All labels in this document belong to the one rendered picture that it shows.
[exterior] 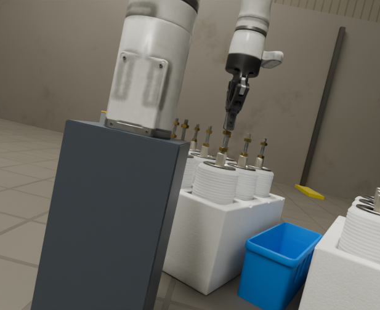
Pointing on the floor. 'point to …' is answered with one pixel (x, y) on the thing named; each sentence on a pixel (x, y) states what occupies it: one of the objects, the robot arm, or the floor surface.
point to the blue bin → (276, 265)
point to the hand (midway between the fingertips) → (230, 121)
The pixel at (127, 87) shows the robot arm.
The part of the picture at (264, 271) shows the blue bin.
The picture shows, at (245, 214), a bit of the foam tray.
